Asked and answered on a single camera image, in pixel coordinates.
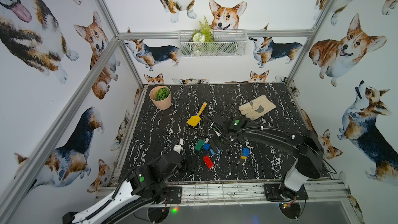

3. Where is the red lego brick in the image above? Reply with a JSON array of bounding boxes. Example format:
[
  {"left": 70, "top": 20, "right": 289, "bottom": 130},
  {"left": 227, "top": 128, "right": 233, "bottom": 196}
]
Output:
[{"left": 203, "top": 156, "right": 214, "bottom": 169}]

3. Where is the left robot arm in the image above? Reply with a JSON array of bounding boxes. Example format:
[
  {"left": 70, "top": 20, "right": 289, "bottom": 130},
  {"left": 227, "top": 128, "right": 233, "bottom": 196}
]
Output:
[{"left": 62, "top": 150, "right": 184, "bottom": 224}]

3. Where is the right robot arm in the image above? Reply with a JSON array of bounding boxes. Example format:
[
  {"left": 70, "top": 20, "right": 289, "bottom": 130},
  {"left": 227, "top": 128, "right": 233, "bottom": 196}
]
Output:
[{"left": 204, "top": 115, "right": 323, "bottom": 192}]

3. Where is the dark blue small lego brick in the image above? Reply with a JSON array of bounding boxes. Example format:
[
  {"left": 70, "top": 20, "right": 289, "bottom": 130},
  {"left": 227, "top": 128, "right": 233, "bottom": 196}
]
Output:
[{"left": 203, "top": 143, "right": 210, "bottom": 150}]

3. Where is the green lego brick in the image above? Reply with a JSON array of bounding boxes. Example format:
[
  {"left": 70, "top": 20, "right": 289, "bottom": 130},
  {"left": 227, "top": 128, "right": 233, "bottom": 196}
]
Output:
[{"left": 194, "top": 139, "right": 205, "bottom": 152}]

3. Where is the yellow toy shovel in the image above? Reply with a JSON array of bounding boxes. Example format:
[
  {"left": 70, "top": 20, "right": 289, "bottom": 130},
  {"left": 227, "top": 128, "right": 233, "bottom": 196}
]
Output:
[{"left": 187, "top": 102, "right": 207, "bottom": 127}]

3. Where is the cream canvas work glove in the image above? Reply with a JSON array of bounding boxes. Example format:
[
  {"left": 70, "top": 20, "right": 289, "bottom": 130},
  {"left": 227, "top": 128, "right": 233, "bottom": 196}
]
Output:
[{"left": 238, "top": 95, "right": 276, "bottom": 120}]

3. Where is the terracotta pot with green plant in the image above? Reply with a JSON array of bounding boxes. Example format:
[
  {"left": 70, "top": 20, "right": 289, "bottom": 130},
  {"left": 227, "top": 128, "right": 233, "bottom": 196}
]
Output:
[{"left": 149, "top": 86, "right": 172, "bottom": 110}]

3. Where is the green fern with white flower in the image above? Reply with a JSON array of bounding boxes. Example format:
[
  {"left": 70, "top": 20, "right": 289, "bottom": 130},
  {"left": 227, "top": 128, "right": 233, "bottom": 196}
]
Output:
[{"left": 190, "top": 17, "right": 214, "bottom": 56}]

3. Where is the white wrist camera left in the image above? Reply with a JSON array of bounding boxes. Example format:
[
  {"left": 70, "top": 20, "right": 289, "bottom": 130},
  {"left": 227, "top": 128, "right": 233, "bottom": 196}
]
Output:
[{"left": 173, "top": 139, "right": 183, "bottom": 155}]

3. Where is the white wire wall basket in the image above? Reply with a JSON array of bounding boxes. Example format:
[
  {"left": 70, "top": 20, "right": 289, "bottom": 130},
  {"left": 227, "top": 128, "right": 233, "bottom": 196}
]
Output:
[{"left": 178, "top": 30, "right": 248, "bottom": 58}]

